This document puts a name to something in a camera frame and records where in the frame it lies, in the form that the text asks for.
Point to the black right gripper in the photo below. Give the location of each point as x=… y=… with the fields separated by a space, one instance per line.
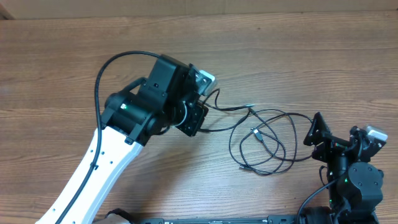
x=330 y=144

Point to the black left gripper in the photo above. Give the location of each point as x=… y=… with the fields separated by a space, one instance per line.
x=198 y=112

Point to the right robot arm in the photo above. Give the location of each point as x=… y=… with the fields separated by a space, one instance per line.
x=353 y=187

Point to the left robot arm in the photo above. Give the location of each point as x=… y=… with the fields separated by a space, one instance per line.
x=168 y=97

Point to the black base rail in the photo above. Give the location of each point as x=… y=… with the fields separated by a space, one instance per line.
x=118 y=216

